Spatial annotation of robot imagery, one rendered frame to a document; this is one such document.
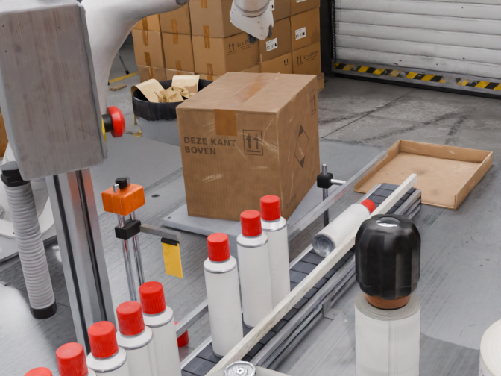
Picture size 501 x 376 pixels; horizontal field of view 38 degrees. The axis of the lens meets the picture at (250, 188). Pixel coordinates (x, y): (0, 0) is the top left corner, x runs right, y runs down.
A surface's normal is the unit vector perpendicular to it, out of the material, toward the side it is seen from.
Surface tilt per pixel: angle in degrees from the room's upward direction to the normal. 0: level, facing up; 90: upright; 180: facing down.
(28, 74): 90
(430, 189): 0
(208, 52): 90
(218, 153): 90
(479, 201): 0
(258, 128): 90
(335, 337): 0
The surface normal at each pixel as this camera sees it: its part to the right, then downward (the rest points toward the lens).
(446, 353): -0.07, -0.92
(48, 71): 0.39, 0.34
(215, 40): -0.61, 0.33
